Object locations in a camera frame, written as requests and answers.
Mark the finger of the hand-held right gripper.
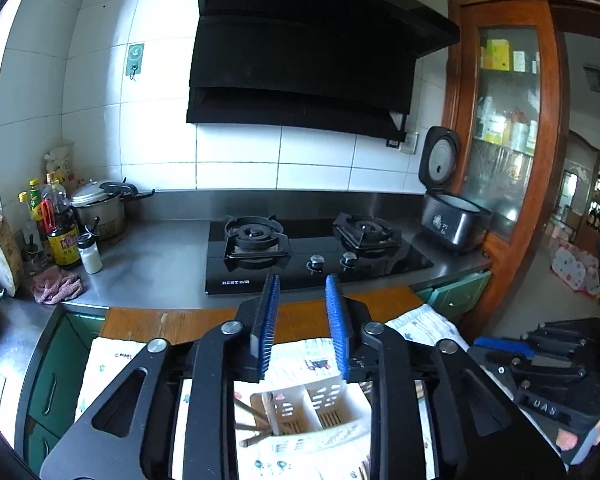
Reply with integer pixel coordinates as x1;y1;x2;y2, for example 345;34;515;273
472;337;588;386
525;317;600;361

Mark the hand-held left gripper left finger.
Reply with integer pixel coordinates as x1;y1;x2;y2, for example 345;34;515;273
40;274;281;480

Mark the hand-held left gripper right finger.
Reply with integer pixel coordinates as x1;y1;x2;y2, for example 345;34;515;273
325;274;568;480

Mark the white plastic chopstick holder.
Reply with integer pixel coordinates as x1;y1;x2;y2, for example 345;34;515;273
232;379;376;461

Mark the group of wooden chopsticks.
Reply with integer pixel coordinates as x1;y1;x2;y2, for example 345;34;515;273
234;397;370;480

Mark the person's right hand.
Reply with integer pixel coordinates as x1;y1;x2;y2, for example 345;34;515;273
555;409;600;453

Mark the white cartoon printed cloth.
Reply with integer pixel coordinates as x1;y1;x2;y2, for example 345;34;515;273
75;305;471;480

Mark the black gas stove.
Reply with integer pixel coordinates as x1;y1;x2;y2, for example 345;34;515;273
205;214;435;297

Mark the pink floral storage bag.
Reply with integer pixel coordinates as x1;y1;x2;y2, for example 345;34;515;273
550;242;600;296

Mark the green base cabinet door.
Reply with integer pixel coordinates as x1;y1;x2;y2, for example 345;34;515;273
412;270;493;326
15;305;106;466

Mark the dark rice cooker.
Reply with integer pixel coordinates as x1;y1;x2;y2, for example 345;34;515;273
418;126;493;254

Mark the white seasoning shaker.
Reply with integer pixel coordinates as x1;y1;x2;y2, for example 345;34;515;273
76;233;103;275

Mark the wooden glass door cabinet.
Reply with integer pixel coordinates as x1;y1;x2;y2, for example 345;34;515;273
441;0;573;333

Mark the steel pressure cooker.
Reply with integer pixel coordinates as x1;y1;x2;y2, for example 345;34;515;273
70;177;156;240

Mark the pink rag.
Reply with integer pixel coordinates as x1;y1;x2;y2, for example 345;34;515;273
32;266;84;305

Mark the dark soy sauce bottle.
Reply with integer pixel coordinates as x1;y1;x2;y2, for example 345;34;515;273
41;172;82;268

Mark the small glass bottle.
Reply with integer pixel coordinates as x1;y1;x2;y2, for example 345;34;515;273
21;232;48;278

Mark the black range hood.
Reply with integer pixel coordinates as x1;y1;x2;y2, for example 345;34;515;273
186;0;461;141

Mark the seasoning bag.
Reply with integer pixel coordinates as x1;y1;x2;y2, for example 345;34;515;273
44;141;76;186

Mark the yellow cap green bottle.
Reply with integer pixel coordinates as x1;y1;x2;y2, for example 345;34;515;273
19;178;43;226

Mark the round wooden cutting board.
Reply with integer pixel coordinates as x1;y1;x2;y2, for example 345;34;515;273
0;195;23;298

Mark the green wall hook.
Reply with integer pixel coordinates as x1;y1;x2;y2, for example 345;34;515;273
126;44;146;81

